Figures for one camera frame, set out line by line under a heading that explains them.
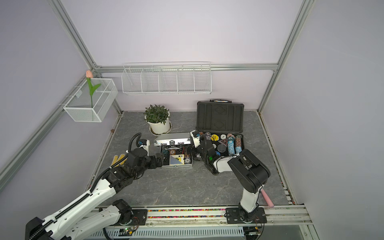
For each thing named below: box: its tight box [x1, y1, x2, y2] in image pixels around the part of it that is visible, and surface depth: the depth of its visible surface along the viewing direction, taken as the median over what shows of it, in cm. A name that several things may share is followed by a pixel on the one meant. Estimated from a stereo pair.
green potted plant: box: [143, 104, 170, 125], surface depth 96 cm
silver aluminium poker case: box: [153, 132, 193, 169], surface depth 91 cm
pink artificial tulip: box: [85, 70, 101, 109], surface depth 87 cm
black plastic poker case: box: [195, 99, 244, 157], surface depth 104 cm
